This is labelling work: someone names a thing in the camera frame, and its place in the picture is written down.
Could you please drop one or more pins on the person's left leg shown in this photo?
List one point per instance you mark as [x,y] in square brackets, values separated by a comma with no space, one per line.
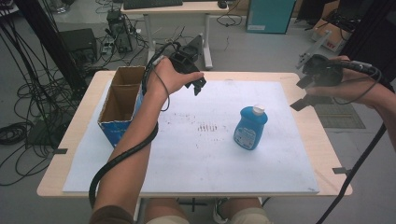
[165,211]

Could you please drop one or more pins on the brown sleeve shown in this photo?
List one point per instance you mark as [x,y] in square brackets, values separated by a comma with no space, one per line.
[112,216]

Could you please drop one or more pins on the person's left hand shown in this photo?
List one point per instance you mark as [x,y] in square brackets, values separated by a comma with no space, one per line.
[163,77]

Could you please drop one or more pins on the white desk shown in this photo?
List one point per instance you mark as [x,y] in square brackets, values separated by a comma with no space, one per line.
[174,7]

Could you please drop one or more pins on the white power strip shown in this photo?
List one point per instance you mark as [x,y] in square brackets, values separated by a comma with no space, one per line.
[107,47]

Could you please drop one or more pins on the brown cardboard box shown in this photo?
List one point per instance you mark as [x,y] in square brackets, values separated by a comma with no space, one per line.
[334,35]

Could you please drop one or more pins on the black metal stand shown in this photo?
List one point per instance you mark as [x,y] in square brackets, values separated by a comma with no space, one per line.
[364,28]

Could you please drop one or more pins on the teal cabinet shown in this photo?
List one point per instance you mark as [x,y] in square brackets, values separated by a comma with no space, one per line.
[269,15]

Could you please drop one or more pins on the black computer tower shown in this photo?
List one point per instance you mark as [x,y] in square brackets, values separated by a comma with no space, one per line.
[120,31]

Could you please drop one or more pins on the black computer mouse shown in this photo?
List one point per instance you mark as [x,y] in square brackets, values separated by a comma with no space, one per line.
[222,4]

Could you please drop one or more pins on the white foam board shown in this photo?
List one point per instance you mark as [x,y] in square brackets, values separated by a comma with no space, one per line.
[202,168]

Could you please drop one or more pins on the black keyboard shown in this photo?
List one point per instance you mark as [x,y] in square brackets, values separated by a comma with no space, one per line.
[152,3]

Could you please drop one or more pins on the blue detergent bottle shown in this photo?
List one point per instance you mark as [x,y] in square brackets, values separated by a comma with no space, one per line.
[249,130]

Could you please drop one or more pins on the dark curtain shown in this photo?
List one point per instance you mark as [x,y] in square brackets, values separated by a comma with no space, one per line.
[386,53]

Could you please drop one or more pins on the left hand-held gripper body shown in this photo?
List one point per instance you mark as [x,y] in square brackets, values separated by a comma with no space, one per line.
[186,62]

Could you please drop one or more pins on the person's right hand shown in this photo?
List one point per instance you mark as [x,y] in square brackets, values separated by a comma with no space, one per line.
[355,88]

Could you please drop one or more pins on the person's leg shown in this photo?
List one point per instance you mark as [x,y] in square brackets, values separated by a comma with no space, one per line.
[165,211]
[246,211]

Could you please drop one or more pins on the black column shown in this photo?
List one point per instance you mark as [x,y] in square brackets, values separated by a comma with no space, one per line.
[46,40]

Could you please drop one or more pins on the grey tape piece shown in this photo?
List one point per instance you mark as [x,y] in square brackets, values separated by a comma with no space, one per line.
[59,151]
[341,170]

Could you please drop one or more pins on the blue cardboard box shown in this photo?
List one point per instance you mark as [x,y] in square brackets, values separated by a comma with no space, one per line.
[120,105]

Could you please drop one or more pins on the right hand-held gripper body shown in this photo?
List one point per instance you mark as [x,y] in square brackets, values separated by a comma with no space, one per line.
[325,73]

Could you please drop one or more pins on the person's right leg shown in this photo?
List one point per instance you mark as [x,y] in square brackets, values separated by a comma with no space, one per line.
[246,211]

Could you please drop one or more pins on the grey floor mat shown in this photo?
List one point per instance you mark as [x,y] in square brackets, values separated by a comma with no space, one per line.
[341,116]

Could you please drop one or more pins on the white shoe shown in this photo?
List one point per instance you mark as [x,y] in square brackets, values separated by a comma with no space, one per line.
[219,213]

